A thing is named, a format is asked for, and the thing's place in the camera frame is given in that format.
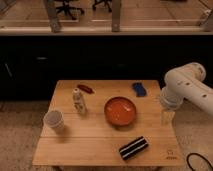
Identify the grey metal post centre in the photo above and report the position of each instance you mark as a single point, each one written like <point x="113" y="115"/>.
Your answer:
<point x="116" y="15"/>

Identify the white paper cup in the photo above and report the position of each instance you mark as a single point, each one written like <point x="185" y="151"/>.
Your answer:
<point x="54" y="120"/>

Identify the dark red oblong object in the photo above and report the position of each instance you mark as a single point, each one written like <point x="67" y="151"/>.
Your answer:
<point x="85" y="88"/>

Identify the black white striped eraser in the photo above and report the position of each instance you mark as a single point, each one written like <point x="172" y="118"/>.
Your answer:
<point x="133" y="147"/>

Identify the grey metal post left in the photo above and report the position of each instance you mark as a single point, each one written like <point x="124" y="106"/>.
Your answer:
<point x="52" y="16"/>

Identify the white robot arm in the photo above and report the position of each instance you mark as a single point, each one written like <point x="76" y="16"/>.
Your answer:
<point x="185" y="82"/>

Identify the grey metal post right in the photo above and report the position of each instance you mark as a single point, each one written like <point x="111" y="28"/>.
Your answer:
<point x="206" y="21"/>

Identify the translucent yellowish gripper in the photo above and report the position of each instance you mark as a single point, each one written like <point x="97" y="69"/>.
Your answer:
<point x="167" y="116"/>

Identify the wooden table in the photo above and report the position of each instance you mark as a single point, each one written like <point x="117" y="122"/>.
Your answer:
<point x="89" y="140"/>

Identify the white plastic bottle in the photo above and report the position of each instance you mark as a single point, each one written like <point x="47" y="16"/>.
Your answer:
<point x="79" y="102"/>

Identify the black office chair base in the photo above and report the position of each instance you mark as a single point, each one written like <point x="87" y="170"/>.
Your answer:
<point x="66" y="8"/>

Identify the orange round plate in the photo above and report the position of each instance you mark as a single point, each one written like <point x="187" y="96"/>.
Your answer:
<point x="120" y="111"/>

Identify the grey metal post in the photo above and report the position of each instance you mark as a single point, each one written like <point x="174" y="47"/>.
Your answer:
<point x="52" y="16"/>
<point x="206" y="21"/>
<point x="116" y="15"/>

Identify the blue toy object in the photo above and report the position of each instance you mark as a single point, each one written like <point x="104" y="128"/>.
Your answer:
<point x="139" y="89"/>

